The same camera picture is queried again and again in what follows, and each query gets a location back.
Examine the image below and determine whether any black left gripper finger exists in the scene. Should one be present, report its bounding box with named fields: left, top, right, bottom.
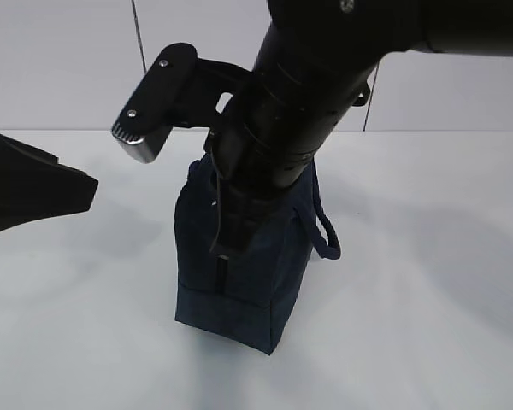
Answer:
left=0, top=133, right=98, bottom=232

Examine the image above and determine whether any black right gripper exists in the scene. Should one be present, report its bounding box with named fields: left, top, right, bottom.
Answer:
left=205, top=80, right=321, bottom=257

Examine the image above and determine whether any dark navy fabric lunch bag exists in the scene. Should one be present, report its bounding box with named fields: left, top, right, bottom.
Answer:
left=174, top=155, right=341, bottom=354

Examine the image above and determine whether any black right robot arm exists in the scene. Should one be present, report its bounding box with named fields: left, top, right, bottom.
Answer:
left=206, top=1, right=513, bottom=257

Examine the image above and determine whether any silver wrist camera on right arm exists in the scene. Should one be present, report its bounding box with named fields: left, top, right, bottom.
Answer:
left=111, top=43, right=251, bottom=164

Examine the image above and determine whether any dark blue cable loop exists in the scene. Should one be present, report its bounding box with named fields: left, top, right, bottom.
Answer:
left=352, top=80, right=372, bottom=108

